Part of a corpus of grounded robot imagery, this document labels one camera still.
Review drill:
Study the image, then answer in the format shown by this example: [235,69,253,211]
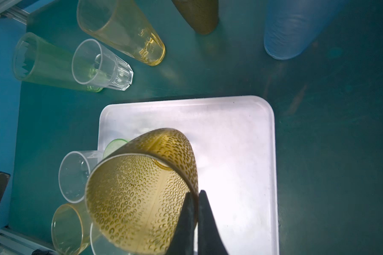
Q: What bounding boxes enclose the tall green tumbler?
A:
[12,33,102,92]

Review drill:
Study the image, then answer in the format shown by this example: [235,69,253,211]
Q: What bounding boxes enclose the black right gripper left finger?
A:
[166,192,196,255]

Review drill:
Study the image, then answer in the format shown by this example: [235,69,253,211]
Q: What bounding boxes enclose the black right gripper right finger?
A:
[197,190,228,255]

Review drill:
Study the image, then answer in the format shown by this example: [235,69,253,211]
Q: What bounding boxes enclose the clear faceted glass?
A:
[58,150,103,204]
[71,39,134,91]
[90,223,131,255]

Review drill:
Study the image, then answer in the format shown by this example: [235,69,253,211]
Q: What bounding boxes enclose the tall amber tumbler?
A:
[77,0,166,67]

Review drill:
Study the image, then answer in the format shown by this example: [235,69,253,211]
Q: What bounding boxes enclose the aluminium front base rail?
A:
[0,227,58,255]

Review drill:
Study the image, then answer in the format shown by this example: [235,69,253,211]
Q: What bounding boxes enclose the pink plastic tray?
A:
[97,96,279,255]

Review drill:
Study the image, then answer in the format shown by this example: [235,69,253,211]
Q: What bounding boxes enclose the short yellow amber glass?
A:
[51,201,92,255]

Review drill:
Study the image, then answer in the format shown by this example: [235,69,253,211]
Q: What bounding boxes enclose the short brown textured cup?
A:
[85,128,199,255]

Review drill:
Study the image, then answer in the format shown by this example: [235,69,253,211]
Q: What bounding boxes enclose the short green glass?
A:
[103,139,128,159]

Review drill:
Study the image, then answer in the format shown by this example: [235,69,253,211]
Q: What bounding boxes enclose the frosted blue tall tumbler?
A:
[264,0,347,60]

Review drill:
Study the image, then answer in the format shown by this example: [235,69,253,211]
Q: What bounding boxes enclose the aluminium back frame rail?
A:
[0,0,29,24]

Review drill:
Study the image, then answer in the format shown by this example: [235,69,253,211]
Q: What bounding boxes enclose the dark brown textured tall cup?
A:
[172,0,219,35]

